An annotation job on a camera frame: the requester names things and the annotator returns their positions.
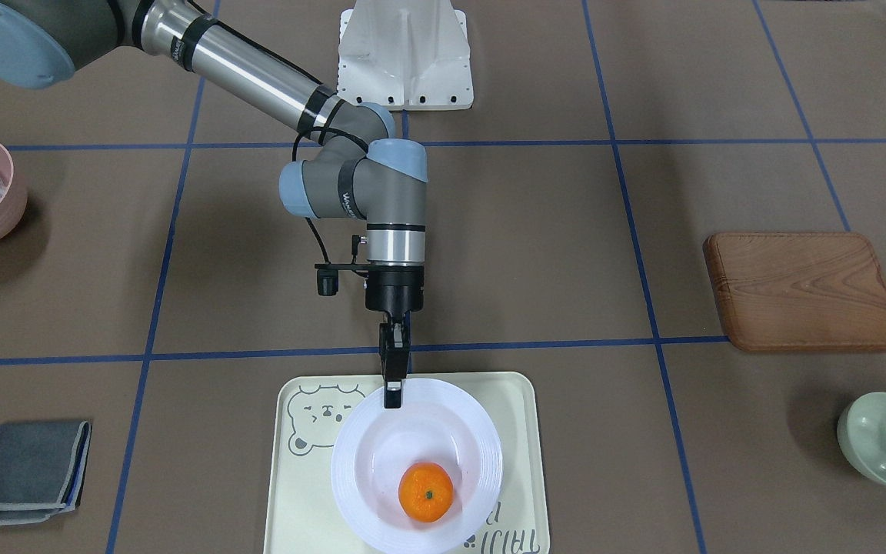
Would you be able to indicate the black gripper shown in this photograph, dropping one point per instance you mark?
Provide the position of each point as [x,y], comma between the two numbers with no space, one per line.
[394,291]

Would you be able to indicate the white round plate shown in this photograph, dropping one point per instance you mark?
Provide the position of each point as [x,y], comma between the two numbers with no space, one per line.
[426,420]

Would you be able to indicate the orange fruit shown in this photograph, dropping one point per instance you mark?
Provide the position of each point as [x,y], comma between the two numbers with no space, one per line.
[425,492]

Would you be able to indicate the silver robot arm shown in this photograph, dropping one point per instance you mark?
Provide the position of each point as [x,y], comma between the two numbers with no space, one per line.
[363,172]

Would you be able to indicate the cream bear serving tray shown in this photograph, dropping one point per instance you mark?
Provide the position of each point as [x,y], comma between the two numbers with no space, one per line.
[301,513]

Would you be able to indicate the wooden cutting board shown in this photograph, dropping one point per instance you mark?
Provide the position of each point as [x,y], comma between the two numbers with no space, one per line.
[798,291]

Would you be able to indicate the folded grey cloth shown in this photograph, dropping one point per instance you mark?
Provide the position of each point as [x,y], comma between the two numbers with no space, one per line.
[42,469]

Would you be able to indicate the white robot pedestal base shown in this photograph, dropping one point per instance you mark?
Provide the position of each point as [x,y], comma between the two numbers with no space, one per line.
[405,55]

